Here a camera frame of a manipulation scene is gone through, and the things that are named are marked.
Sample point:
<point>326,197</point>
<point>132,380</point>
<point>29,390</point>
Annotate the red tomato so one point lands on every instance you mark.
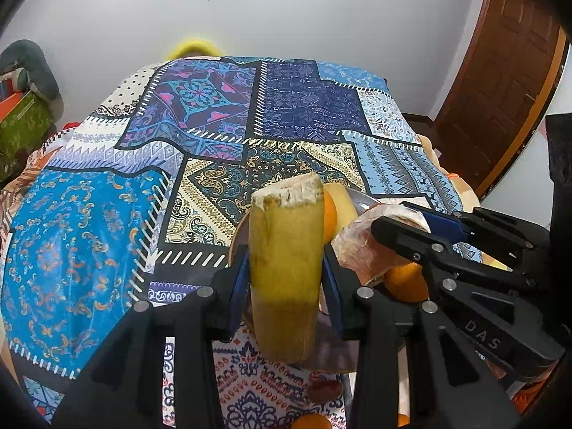
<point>324,391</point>

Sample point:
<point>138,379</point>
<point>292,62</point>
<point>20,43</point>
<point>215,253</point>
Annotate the brown wooden door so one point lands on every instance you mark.
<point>505,76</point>

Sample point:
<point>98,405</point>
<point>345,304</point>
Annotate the small orange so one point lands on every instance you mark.
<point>330,219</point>

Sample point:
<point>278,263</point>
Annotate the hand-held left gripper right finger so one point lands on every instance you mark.
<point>333,297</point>

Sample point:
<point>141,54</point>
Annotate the pomelo slice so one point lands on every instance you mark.
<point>357,250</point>

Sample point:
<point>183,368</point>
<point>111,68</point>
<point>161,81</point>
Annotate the yellow green sugarcane segment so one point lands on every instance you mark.
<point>344,208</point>
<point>286,254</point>

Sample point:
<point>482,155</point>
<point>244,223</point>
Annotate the purple plate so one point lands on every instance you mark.
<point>330,349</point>

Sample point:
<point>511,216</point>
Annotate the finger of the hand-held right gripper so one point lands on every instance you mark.
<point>402,237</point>
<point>447,229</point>

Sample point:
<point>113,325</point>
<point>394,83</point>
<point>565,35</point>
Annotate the colorful bed sheet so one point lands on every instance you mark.
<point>456,192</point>

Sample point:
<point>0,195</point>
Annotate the yellow foam arch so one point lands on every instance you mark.
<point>194,49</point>

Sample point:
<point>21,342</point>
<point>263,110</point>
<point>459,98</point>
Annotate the large orange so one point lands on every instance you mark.
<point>404,283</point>
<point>313,423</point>

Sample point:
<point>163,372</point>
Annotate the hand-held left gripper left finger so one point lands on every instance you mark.
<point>239,295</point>

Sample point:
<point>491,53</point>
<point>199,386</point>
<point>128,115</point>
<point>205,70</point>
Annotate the green patterned box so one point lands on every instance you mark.
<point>22,138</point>

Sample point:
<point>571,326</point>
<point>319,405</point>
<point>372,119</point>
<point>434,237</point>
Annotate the patchwork printed blanket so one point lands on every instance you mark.
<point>89,232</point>

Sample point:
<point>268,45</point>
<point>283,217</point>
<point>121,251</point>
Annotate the orange box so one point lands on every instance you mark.
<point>9,106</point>

